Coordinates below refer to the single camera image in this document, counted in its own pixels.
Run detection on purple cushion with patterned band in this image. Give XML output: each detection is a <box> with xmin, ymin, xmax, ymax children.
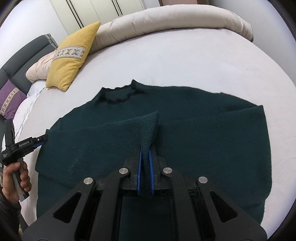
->
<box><xmin>0</xmin><ymin>80</ymin><xmax>27</xmax><ymax>119</ymax></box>

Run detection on person's left hand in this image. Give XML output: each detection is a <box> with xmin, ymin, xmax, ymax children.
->
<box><xmin>2</xmin><ymin>162</ymin><xmax>32</xmax><ymax>205</ymax></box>

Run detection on dark green knit sweater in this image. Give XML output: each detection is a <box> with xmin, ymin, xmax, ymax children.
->
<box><xmin>34</xmin><ymin>79</ymin><xmax>272</xmax><ymax>241</ymax></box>

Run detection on white wardrobe doors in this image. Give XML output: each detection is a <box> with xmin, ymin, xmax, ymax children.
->
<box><xmin>50</xmin><ymin>0</ymin><xmax>162</xmax><ymax>35</ymax></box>

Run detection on white bed sheet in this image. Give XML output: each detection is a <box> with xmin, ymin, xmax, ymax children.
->
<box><xmin>20</xmin><ymin>29</ymin><xmax>295</xmax><ymax>235</ymax></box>

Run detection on dark grey headboard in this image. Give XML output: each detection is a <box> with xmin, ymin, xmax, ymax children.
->
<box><xmin>1</xmin><ymin>34</ymin><xmax>58</xmax><ymax>94</ymax></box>

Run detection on yellow cushion with patterned band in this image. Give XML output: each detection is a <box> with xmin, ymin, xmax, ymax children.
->
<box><xmin>46</xmin><ymin>22</ymin><xmax>101</xmax><ymax>92</ymax></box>

